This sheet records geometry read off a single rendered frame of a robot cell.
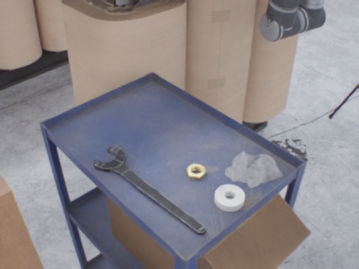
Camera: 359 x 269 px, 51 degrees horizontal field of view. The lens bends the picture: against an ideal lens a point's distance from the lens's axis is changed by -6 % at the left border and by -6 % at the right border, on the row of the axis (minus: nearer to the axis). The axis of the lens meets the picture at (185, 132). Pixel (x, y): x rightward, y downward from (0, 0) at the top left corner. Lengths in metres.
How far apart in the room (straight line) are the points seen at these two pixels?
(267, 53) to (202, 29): 0.54
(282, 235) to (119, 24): 0.85
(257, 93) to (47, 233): 1.35
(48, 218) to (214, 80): 1.11
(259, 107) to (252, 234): 1.38
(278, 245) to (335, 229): 1.15
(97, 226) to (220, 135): 0.54
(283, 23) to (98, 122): 0.72
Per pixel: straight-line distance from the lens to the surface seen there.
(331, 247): 2.08
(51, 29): 3.18
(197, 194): 0.98
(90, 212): 1.45
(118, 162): 1.04
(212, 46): 1.74
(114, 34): 1.40
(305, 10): 1.55
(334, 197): 2.31
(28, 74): 3.36
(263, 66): 2.16
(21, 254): 1.16
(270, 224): 1.04
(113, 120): 1.22
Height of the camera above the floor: 1.59
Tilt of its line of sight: 38 degrees down
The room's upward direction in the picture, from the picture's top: 1 degrees clockwise
